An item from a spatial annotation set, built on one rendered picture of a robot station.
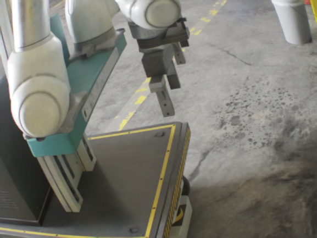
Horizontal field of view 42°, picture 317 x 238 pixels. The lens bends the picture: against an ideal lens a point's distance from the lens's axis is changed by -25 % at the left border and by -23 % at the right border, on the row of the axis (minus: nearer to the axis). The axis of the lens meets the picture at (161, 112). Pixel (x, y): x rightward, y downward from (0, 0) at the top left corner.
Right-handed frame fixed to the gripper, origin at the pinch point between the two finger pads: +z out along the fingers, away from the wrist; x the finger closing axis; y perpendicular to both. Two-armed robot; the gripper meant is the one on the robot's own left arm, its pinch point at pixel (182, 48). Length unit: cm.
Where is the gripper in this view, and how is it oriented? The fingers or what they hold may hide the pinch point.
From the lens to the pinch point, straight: 153.9
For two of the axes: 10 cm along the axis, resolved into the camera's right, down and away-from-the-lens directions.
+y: 9.5, -1.7, -2.6
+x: 1.4, -5.1, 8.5
